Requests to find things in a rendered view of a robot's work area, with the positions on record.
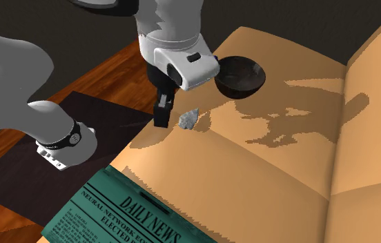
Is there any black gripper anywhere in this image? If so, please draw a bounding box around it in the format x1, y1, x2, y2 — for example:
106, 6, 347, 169
146, 61, 180, 129

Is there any dark robot stand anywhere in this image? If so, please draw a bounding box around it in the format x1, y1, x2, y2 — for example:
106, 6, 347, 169
0, 90, 155, 229

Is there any dark brown bowl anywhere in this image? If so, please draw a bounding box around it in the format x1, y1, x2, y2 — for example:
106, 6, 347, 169
213, 55, 266, 100

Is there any green newspaper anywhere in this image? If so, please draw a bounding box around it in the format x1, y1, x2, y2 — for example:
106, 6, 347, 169
40, 164, 219, 243

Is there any grey crumpled lump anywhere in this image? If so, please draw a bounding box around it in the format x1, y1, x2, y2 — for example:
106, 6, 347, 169
177, 107, 200, 131

